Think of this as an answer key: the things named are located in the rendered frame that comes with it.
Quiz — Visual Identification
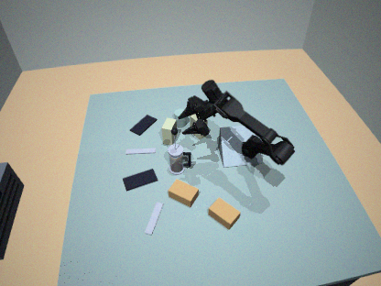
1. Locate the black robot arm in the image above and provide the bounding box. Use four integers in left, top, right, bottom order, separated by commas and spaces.
189, 80, 295, 165

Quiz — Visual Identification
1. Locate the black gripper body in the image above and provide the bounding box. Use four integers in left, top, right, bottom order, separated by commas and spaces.
195, 101, 217, 136

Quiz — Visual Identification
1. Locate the tan rectangular block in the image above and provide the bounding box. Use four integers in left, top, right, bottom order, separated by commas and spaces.
168, 180, 199, 207
208, 197, 241, 230

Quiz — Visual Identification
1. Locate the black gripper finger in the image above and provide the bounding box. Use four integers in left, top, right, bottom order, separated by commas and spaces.
182, 122, 202, 135
178, 102, 195, 119

